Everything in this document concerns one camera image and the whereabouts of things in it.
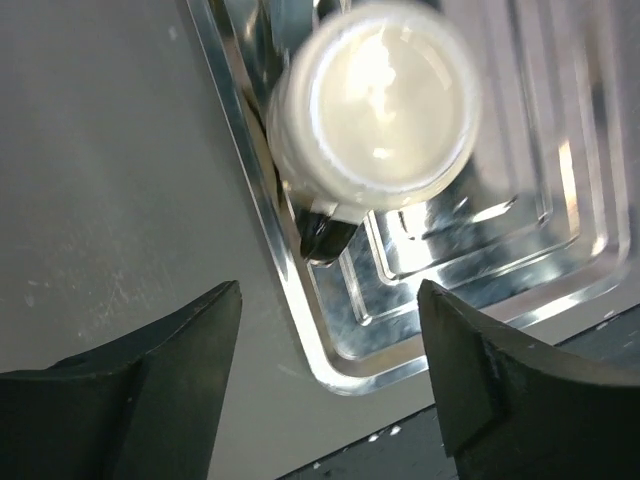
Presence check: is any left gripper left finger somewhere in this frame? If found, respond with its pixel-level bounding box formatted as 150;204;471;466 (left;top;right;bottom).
1;281;242;479

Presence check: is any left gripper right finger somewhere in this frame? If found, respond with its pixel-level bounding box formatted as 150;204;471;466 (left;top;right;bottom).
418;280;639;479

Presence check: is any cream mug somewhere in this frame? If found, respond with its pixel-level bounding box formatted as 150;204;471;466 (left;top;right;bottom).
265;1;482;263

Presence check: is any metal tray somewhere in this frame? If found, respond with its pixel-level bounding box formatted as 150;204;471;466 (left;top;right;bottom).
188;1;639;396

